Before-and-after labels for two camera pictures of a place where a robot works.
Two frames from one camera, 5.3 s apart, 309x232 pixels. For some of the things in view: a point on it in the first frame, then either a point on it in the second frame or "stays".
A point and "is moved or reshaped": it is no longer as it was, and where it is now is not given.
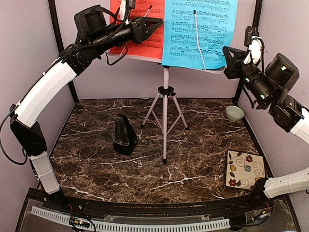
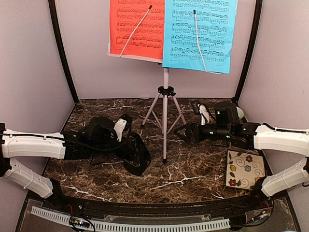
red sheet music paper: (153, 47) stays
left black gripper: (140, 30) → (132, 154)
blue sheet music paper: (195, 32) stays
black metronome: (125, 140) is moved or reshaped
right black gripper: (233, 63) → (189, 128)
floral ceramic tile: (243, 169) stays
